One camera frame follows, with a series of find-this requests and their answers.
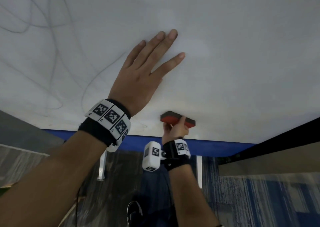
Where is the person's right hand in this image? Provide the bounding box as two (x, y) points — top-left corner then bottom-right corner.
(162, 116), (189, 145)

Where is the person's left hand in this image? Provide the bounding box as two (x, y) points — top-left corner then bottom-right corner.
(108, 29), (186, 116)

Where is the red and grey board eraser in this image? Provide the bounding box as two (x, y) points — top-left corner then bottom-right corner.
(160, 111), (196, 129)

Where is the person's left forearm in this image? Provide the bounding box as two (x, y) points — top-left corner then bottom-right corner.
(0, 130), (108, 227)

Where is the person's right forearm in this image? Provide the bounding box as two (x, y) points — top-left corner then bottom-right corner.
(168, 163), (223, 227)

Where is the white metal board support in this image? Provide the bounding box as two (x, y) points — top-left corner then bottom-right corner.
(196, 156), (203, 189)
(97, 150), (108, 182)

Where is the person's dark blue trouser leg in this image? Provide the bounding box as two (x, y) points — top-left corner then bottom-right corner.
(139, 157), (173, 227)

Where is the white marker wrist tracker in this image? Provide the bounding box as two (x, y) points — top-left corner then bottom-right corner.
(84, 99), (132, 153)

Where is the dark partition panel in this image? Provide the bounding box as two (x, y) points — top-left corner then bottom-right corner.
(218, 117), (320, 177)

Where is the person's black shoe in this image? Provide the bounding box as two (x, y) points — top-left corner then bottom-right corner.
(127, 200), (143, 227)

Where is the grey partition panel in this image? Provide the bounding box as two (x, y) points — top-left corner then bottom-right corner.
(0, 110), (65, 188)

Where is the black strap with marker block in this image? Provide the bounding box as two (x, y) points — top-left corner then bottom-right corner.
(162, 139), (191, 172)

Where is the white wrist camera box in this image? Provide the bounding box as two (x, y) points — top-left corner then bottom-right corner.
(142, 141), (163, 172)

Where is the whiteboard with blue frame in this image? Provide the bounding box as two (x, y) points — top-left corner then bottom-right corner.
(0, 0), (320, 158)

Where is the black wrist strap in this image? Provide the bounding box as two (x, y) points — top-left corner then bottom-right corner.
(78, 99), (132, 146)

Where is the thin black cable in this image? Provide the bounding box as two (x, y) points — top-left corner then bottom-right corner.
(74, 187), (83, 227)

